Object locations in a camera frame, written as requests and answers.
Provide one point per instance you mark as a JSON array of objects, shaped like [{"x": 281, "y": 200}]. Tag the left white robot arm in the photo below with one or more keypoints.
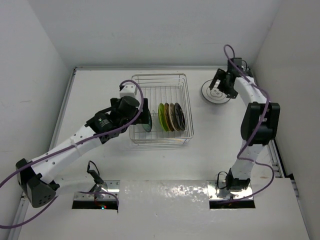
[{"x": 39, "y": 177}]

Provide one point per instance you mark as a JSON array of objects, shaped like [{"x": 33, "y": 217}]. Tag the mustard yellow plate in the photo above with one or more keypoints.
[{"x": 167, "y": 117}]

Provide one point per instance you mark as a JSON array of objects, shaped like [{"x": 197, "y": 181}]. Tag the beige cream plate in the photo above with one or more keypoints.
[{"x": 172, "y": 117}]

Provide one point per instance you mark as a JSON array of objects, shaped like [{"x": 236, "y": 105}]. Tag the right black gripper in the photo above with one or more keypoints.
[{"x": 220, "y": 74}]

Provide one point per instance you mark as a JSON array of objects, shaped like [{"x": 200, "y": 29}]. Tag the teal blue patterned plate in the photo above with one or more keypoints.
[{"x": 146, "y": 121}]

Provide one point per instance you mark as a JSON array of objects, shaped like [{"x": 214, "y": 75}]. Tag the black patterned plate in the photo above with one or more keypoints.
[{"x": 180, "y": 119}]

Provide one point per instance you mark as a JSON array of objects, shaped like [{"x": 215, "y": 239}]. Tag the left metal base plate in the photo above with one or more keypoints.
[{"x": 109, "y": 191}]

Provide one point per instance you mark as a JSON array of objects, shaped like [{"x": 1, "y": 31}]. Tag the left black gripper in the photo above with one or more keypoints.
[{"x": 143, "y": 118}]

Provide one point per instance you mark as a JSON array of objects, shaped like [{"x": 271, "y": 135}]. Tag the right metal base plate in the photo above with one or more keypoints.
[{"x": 219, "y": 193}]

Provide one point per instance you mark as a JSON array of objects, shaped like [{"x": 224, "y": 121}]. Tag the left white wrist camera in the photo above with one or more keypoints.
[{"x": 129, "y": 90}]

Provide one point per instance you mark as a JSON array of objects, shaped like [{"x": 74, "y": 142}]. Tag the silver wire dish rack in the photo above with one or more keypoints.
[{"x": 163, "y": 88}]

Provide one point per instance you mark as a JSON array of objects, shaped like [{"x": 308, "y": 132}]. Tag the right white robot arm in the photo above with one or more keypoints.
[{"x": 259, "y": 125}]

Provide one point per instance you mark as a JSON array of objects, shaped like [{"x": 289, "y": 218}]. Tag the white plate green rim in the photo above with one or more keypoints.
[{"x": 214, "y": 95}]

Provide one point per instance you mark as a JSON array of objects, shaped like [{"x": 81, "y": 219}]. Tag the metal base plate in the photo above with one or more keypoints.
[
  {"x": 109, "y": 191},
  {"x": 219, "y": 193}
]

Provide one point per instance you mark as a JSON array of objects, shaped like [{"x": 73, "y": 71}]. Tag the lime green plate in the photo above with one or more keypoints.
[{"x": 161, "y": 117}]

